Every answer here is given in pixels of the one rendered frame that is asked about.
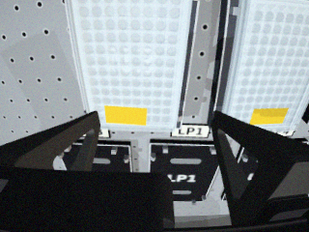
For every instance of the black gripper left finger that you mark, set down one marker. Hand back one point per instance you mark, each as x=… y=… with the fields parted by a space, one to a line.
x=39 y=150

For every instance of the light grey flat base plate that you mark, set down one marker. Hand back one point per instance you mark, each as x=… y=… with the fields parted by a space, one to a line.
x=39 y=88

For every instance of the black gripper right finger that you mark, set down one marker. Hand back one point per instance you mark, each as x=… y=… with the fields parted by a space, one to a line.
x=283 y=166

